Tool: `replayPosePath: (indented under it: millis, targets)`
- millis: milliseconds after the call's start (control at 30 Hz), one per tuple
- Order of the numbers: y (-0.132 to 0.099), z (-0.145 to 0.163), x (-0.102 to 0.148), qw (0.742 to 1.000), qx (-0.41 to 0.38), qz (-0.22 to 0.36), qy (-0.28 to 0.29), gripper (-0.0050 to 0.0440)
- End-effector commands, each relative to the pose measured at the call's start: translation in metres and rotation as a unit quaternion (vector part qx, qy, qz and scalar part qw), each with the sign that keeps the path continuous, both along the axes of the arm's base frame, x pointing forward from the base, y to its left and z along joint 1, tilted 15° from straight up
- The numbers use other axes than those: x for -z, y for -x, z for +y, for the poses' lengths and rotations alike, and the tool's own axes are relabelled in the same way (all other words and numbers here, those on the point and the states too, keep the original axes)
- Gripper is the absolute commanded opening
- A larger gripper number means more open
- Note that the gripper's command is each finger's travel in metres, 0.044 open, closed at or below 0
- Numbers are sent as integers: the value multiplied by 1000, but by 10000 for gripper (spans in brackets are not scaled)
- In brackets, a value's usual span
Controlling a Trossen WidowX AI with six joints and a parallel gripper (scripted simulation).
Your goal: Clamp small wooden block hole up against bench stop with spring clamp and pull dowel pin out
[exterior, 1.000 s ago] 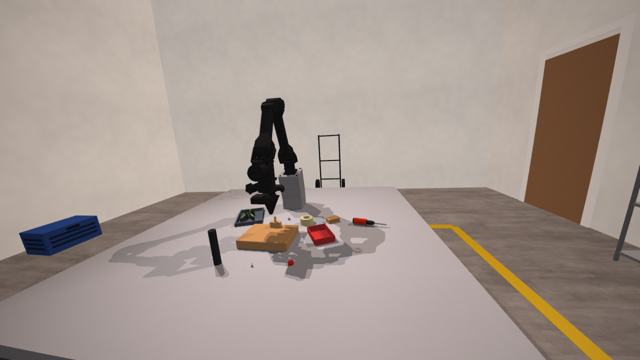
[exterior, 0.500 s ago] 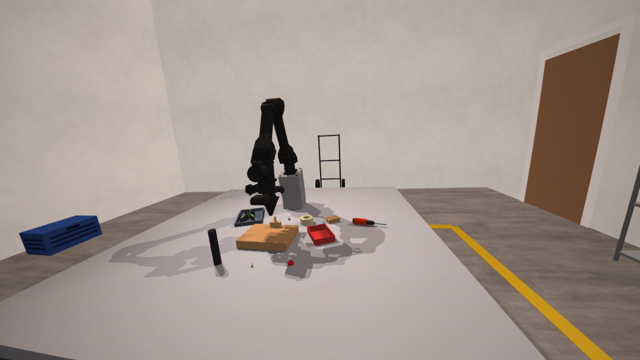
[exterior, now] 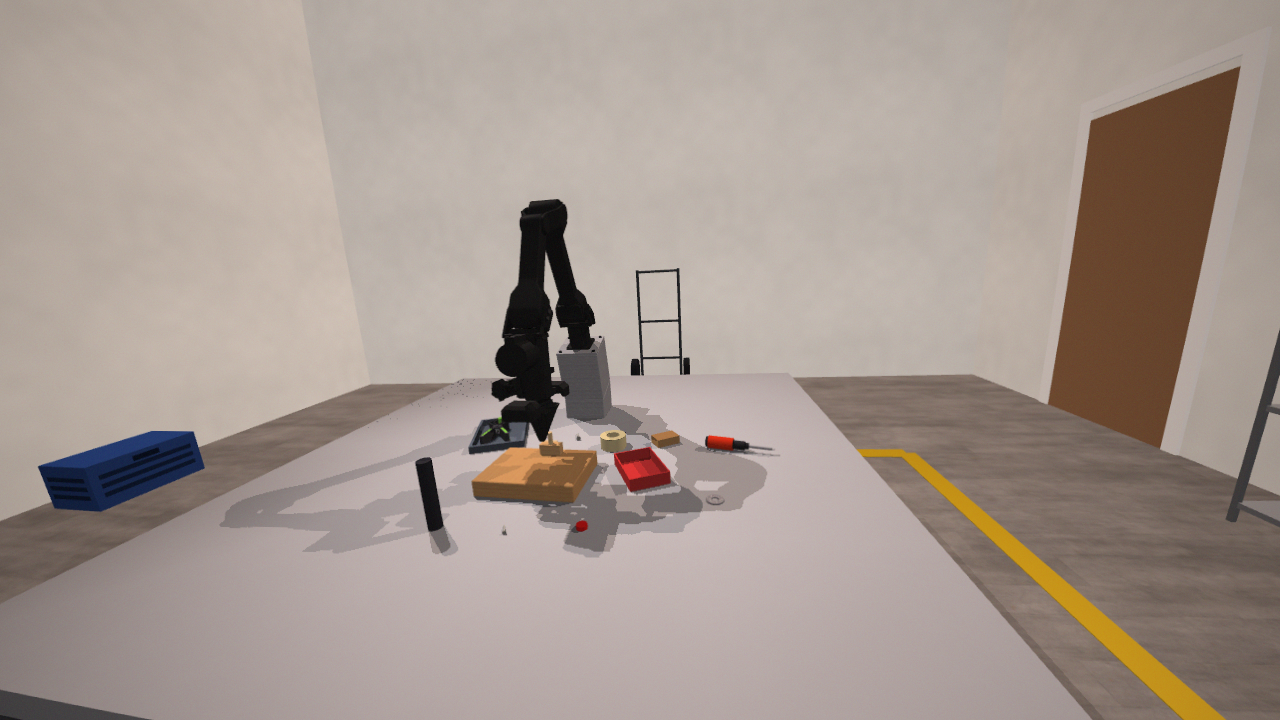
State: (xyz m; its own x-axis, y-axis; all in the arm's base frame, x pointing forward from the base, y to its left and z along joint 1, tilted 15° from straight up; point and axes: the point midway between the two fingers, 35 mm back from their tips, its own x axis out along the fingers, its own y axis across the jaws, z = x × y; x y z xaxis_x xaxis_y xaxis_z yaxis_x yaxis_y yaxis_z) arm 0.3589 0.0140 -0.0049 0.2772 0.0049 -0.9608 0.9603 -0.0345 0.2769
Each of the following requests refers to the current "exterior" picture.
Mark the light wooden board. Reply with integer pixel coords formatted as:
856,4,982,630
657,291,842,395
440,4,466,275
471,447,598,502

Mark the red-handled screwdriver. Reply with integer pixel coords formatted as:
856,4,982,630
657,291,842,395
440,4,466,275
705,436,768,451

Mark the beige ring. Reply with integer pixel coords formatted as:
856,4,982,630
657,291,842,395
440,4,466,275
600,430,627,452

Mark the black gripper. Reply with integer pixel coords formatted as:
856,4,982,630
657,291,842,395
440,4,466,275
500,363,570,442

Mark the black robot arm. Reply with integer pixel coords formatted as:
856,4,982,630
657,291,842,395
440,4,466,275
492,199,595,402

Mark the black cylinder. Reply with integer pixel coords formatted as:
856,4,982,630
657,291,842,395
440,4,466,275
415,457,444,530

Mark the red open tray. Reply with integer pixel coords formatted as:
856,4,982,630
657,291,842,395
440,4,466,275
614,447,671,492

